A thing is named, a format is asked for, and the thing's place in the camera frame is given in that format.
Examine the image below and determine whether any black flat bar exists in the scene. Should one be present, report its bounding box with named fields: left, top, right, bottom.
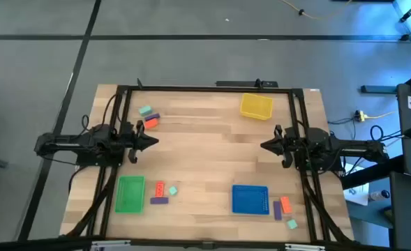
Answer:
left=215, top=79, right=279, bottom=89

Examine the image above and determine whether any black aluminium table frame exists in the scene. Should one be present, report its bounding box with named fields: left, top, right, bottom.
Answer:
left=61, top=83, right=356, bottom=251

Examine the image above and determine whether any silver frame bracket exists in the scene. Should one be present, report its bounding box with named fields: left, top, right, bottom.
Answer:
left=89, top=239, right=131, bottom=251
left=284, top=243, right=327, bottom=251

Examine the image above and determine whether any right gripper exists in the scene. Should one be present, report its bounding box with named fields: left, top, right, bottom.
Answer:
left=260, top=124, right=302, bottom=169

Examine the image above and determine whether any black diagonal beam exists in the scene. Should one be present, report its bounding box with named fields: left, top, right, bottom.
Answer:
left=341, top=155, right=405, bottom=191

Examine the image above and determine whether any clear bottle with dark cap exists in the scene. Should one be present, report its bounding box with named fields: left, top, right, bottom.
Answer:
left=368, top=189, right=391, bottom=203

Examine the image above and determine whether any yellow plastic basket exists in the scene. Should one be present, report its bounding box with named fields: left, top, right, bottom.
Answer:
left=239, top=92, right=274, bottom=121

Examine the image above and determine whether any green plastic basket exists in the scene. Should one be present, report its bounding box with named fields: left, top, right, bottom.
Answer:
left=114, top=175, right=146, bottom=214

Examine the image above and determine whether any yellow floor cable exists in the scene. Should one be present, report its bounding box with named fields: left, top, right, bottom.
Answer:
left=281, top=0, right=353, bottom=20

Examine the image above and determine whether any blue plastic basket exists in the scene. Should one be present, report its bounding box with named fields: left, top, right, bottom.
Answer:
left=231, top=184, right=270, bottom=215

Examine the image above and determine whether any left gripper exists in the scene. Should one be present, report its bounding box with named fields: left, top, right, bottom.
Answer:
left=122, top=120, right=159, bottom=165

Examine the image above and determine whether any white paper sheet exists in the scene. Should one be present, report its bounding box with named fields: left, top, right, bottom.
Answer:
left=343, top=183, right=371, bottom=207

